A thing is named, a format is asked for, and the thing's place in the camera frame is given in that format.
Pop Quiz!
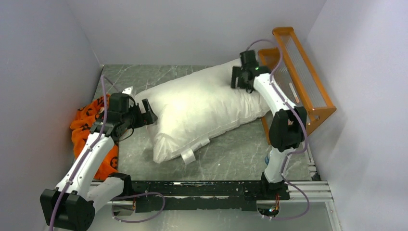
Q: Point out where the white pillow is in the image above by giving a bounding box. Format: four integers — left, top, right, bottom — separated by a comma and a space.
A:
135, 59, 269, 164

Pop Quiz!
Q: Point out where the orange patterned pillowcase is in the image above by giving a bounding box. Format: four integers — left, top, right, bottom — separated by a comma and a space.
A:
69, 93, 119, 181

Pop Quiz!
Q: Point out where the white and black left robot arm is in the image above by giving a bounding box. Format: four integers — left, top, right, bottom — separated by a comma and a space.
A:
40, 93, 158, 231

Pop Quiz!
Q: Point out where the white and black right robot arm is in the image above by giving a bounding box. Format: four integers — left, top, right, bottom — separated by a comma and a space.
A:
231, 50, 307, 199

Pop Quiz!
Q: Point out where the white pink test strip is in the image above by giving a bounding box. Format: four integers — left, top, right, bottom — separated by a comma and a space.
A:
289, 82, 300, 103

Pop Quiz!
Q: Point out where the orange wooden shelf rack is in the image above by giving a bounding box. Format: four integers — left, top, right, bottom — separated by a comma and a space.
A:
272, 27, 336, 135

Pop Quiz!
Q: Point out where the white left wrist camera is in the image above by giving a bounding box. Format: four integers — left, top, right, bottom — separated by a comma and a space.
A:
122, 87, 134, 96

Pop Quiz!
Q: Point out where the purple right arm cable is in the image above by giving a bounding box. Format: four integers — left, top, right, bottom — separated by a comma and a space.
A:
245, 38, 309, 184

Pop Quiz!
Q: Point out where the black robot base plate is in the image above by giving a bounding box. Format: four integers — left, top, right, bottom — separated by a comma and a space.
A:
114, 180, 290, 213

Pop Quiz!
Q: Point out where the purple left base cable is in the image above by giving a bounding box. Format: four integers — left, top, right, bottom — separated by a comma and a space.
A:
111, 192, 166, 224

